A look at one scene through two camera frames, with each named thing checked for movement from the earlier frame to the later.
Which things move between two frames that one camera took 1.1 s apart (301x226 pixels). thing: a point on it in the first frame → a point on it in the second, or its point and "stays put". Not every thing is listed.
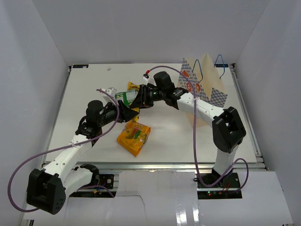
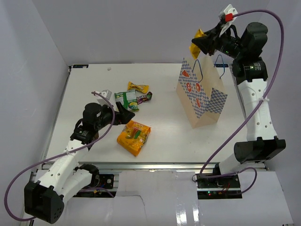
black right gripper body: (155, 94) → (229, 45)
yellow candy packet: (131, 86) stays put
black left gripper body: (110, 114) stays put
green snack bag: (128, 97) stays put
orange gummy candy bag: (133, 137) stays put
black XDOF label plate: (80, 66) stays put
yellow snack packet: (135, 118) → (194, 50)
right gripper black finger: (140, 100) → (208, 43)
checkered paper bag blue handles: (207, 83) stays put
